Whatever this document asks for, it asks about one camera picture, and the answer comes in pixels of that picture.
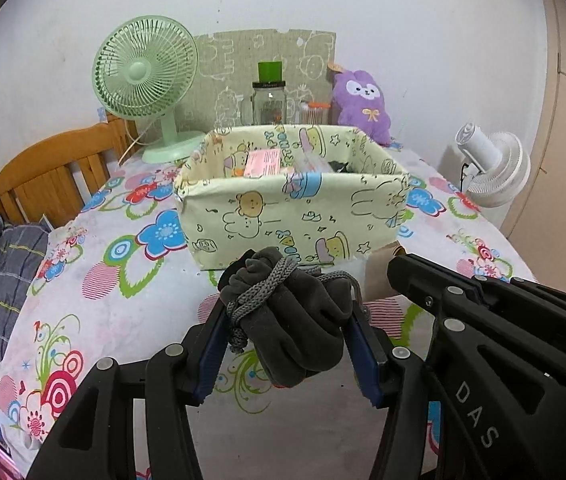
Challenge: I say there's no grey drawstring pouch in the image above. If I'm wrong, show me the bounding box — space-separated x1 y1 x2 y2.
218 247 362 388

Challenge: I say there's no pink tissue packet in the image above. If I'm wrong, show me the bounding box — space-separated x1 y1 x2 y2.
244 148 282 178

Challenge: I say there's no black plastic bag bundle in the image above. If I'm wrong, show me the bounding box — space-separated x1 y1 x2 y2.
328 160 361 174

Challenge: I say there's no clear plastic pencil case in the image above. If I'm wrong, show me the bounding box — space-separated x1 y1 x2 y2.
289 153 333 174

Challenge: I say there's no white beige rolled sock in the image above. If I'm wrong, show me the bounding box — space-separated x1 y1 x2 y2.
362 242 405 301

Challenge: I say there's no white standing fan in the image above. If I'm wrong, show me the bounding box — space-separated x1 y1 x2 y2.
455 122 531 208

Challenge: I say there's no yellow cartoon fabric bin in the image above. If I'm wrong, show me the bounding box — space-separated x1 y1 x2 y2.
174 125 413 270

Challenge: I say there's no floral tablecloth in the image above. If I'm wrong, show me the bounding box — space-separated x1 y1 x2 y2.
0 148 531 479

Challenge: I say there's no purple plush bunny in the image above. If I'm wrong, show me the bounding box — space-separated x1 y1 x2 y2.
333 70 391 146

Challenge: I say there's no cotton swab jar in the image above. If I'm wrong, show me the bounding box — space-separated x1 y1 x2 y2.
299 101 330 125

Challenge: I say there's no glass mason jar mug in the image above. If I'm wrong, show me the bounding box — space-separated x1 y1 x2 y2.
240 80 287 126

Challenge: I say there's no wooden bed headboard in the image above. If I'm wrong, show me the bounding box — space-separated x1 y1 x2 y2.
0 113 138 226

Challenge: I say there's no green plastic cup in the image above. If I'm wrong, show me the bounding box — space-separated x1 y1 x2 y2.
258 61 283 84

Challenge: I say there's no green cartoon cardboard panel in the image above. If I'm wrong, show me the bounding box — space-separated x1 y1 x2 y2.
182 28 338 129

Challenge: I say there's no green desk fan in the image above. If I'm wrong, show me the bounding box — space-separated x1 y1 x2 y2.
92 15 204 164

